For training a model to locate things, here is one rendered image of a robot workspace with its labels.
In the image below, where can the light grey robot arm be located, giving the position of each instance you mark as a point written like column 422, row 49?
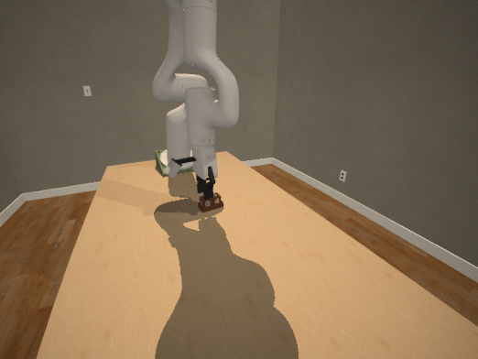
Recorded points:
column 197, row 42

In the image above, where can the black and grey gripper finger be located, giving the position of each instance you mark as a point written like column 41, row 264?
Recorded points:
column 200, row 185
column 208, row 187

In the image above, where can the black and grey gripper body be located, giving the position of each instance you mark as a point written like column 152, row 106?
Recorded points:
column 206, row 157

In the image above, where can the brown number cube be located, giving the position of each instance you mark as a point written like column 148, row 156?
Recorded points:
column 205, row 203
column 216, row 198

